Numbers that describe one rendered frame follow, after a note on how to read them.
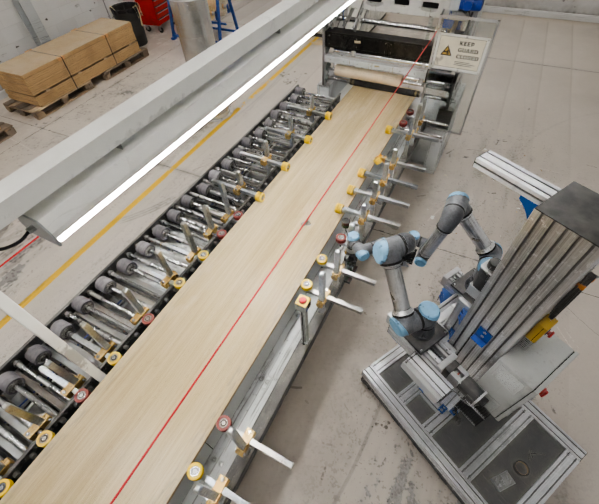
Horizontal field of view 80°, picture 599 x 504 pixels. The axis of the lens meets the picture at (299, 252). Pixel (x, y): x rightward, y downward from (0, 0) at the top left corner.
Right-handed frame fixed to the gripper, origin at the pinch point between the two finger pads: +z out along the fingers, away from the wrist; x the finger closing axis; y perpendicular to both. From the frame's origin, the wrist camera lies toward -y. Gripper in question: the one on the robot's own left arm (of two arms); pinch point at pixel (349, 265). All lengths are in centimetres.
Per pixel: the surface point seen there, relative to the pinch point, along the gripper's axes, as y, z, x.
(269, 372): 70, 31, -48
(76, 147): 87, -153, -73
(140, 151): 75, -144, -66
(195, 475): 136, 3, -71
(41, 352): 82, 8, -193
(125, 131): 75, -150, -67
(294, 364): 66, 23, -32
